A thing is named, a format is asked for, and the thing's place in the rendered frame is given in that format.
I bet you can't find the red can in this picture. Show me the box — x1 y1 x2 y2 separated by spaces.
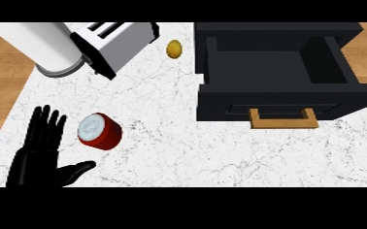
75 112 122 151

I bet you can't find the wooden drawer handle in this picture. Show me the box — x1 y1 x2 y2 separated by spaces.
248 107 319 130

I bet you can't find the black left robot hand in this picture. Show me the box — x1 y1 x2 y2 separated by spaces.
4 104 97 188

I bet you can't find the silver toaster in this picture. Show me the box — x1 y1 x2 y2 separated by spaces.
68 22 161 81

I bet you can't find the yellow lemon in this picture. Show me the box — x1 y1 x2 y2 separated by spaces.
164 39 183 59

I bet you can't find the black drawer front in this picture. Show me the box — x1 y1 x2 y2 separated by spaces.
195 82 367 122

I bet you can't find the black drawer cabinet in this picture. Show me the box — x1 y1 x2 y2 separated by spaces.
193 22 367 93

